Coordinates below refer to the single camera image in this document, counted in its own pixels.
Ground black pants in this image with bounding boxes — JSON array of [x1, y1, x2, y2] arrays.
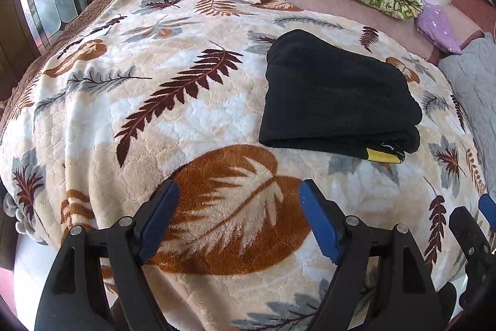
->
[[259, 29, 422, 164]]

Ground grey quilt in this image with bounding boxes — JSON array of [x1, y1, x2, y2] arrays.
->
[[439, 33, 495, 197]]

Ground pink bed sheet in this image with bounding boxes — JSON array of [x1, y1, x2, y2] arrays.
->
[[286, 0, 495, 65]]

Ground purple floral pillow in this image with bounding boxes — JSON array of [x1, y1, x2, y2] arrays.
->
[[415, 0, 462, 55]]

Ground leaf pattern plush blanket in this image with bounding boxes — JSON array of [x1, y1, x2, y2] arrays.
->
[[1, 0, 485, 330]]

